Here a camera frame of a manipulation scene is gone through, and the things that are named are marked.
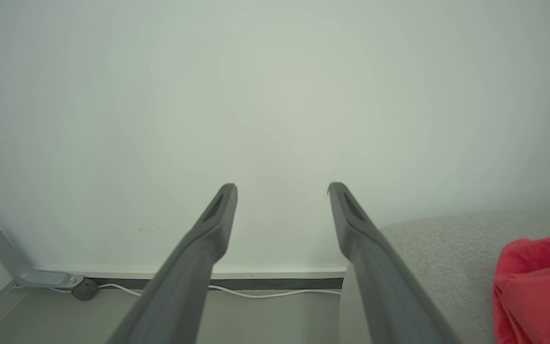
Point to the grey fabric sofa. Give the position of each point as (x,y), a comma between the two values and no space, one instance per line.
(447,258)

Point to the dark grey round foot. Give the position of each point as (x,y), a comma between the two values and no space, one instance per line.
(85,289)

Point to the dark grey baseboard strip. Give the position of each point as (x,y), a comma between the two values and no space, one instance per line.
(280,284)

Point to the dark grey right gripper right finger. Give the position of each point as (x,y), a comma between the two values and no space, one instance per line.
(385,286)

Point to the red and white garment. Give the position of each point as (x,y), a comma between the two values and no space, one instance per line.
(542,291)

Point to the light grey metal frame leg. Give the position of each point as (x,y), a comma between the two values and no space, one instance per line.
(31,277)

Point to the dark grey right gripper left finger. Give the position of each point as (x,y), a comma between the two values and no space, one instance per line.
(184,282)

